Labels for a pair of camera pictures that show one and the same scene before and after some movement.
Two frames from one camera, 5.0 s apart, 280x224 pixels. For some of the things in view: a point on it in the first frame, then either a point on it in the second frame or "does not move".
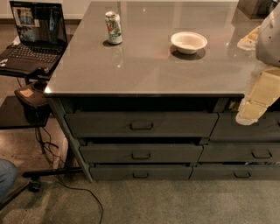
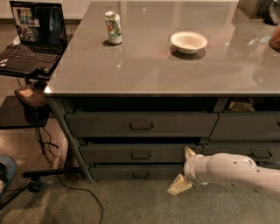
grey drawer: (141, 153) does not move
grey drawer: (141, 124) does not move
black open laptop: (41, 31) does not move
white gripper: (269, 42) → (190, 169)
